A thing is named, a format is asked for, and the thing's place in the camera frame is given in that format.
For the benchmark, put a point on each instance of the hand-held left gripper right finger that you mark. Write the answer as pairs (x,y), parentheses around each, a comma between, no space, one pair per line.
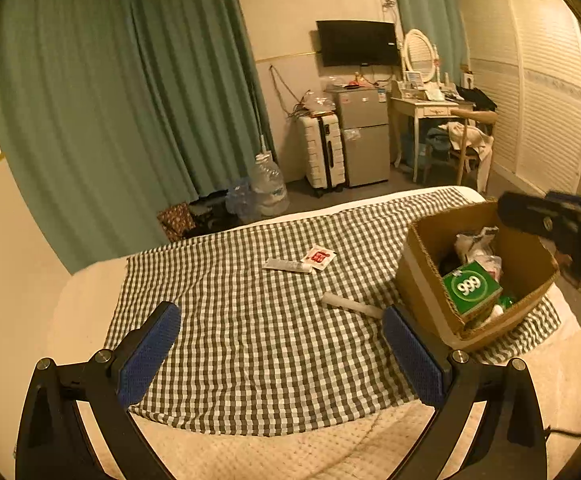
(413,360)

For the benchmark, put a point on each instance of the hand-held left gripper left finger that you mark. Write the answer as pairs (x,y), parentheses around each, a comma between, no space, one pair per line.
(148,355)

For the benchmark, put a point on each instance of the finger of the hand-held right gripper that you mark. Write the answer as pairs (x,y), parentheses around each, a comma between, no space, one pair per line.
(530,215)

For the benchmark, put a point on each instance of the white plastic wrappers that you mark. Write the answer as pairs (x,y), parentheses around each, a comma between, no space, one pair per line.
(475,242)

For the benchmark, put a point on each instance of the cardboard box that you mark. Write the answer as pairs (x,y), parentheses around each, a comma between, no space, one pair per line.
(420,280)

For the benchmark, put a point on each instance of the green and white medicine box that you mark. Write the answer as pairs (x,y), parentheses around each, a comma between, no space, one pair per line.
(470,290)

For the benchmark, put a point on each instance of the green packet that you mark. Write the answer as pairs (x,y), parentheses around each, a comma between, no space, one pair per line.
(506,302)

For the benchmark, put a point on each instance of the white bed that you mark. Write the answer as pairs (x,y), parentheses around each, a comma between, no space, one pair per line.
(85,305)

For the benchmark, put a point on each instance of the translucent white plastic stick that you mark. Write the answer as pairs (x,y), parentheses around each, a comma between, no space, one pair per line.
(350,305)

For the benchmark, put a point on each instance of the white garment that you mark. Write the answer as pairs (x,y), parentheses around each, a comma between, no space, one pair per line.
(463,132)

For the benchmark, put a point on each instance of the wooden chair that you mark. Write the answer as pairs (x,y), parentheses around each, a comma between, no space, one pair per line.
(475,117)

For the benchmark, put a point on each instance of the dark teal garment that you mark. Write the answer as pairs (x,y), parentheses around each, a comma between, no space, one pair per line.
(435,137)

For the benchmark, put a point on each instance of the grey checked cloth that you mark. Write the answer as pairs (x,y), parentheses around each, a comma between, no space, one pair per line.
(270,340)

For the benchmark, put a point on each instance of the dark clothes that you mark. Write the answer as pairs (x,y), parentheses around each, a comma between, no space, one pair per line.
(477,97)

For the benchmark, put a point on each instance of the white louvered wardrobe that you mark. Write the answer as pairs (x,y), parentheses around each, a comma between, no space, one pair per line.
(535,85)

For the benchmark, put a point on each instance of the cream textured blanket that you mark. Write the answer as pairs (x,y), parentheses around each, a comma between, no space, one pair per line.
(320,455)

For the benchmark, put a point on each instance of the brown patterned bag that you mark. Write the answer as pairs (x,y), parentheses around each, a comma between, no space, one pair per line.
(175,220)

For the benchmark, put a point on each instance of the red and white sachet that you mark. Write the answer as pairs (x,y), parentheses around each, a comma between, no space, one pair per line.
(320,256)

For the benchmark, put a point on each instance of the cream dressing table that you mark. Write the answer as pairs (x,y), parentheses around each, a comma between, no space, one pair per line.
(430,107)

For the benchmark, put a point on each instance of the grey mini fridge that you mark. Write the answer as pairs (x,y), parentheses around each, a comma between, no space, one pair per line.
(365,155)

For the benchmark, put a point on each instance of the blue plastic bag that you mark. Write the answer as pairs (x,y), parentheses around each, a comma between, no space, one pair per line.
(238,200)

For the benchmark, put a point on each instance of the oval vanity mirror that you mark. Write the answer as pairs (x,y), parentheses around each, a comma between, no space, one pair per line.
(419,52)

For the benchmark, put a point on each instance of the large clear water jug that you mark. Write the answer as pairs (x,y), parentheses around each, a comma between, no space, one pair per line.
(268,185)

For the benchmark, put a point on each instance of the white suitcase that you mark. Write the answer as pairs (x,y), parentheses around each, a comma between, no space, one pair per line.
(320,155)

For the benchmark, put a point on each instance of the green curtain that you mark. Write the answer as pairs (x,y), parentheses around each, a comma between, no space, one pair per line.
(430,0)
(195,85)
(70,110)

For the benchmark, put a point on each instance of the clear plastic bag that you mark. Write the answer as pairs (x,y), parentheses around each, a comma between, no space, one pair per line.
(315,100)

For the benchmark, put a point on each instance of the black wall television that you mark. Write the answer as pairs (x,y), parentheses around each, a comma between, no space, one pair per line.
(358,42)

